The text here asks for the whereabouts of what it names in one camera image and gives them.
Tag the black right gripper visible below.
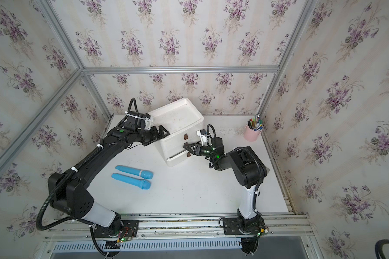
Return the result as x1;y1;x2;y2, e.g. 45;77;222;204
184;142;217;160

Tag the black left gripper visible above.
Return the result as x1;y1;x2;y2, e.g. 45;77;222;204
135;125;170;146

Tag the blue toy microphone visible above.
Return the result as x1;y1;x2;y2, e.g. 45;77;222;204
111;174;151;190
115;165;153;179

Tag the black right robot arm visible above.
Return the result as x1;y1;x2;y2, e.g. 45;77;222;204
183;124;269;233

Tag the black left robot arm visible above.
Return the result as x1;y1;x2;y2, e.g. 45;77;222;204
36;98;170;236

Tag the white plastic drawer cabinet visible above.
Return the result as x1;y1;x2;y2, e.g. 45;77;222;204
149;98;204;167

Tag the pink metal pen bucket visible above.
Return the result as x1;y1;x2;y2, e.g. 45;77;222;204
244;125;262;142

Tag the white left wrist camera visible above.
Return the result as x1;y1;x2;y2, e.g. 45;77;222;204
144;117;153;130

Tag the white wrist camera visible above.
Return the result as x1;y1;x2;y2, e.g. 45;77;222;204
144;117;153;130
197;129;210;146

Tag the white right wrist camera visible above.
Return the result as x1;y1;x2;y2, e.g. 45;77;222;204
197;129;210;146

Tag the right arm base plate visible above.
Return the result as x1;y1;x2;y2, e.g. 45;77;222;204
218;215;269;237

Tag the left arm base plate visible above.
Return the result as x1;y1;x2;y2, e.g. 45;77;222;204
94;220;140;240

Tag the aluminium mounting rail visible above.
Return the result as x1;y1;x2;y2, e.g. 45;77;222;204
43;212;315;242

